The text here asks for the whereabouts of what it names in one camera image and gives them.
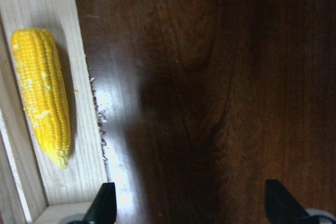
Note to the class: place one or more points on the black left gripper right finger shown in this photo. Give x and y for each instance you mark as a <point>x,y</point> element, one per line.
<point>281,207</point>

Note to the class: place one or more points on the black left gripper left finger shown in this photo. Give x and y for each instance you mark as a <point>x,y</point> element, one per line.
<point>104,207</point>

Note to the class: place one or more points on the light wood drawer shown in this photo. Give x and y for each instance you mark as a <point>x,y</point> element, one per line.
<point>33,189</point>

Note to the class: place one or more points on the dark wooden drawer cabinet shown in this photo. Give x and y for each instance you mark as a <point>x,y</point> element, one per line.
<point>201,101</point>

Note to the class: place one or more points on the yellow toy corn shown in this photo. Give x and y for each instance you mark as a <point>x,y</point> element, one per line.
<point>42,89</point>

